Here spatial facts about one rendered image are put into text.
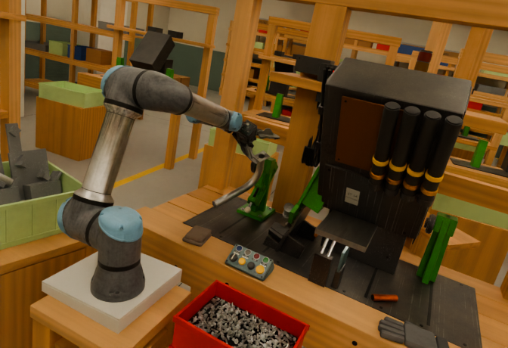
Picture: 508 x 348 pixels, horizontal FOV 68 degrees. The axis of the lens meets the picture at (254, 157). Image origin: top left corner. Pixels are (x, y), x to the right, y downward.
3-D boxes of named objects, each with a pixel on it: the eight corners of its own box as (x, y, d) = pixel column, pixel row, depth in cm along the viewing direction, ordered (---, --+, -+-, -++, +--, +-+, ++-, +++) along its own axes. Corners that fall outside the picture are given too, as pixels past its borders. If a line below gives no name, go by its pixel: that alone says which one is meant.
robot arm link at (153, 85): (172, 70, 101) (247, 110, 146) (141, 64, 106) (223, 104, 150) (161, 112, 101) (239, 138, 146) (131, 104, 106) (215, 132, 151)
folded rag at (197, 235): (200, 247, 137) (202, 240, 136) (181, 241, 139) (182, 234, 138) (212, 236, 146) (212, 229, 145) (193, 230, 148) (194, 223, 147)
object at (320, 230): (363, 256, 112) (366, 247, 111) (313, 236, 118) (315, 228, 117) (383, 215, 146) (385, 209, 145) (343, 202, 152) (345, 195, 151)
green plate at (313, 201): (309, 225, 137) (338, 178, 129) (291, 212, 140) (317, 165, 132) (319, 215, 147) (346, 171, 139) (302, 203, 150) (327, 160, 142)
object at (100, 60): (123, 123, 630) (136, -22, 567) (13, 91, 701) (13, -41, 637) (143, 119, 680) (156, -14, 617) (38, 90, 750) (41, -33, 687)
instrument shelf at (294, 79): (505, 135, 126) (509, 123, 125) (268, 80, 162) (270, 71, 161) (497, 127, 148) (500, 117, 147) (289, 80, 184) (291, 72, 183)
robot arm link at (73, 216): (82, 250, 103) (143, 63, 106) (46, 233, 109) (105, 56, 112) (113, 248, 114) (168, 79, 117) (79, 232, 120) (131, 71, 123)
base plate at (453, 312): (481, 362, 110) (484, 356, 109) (181, 226, 153) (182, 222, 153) (473, 292, 146) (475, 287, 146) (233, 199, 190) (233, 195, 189)
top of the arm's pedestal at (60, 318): (119, 371, 93) (119, 358, 92) (29, 317, 104) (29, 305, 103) (190, 302, 122) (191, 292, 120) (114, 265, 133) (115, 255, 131)
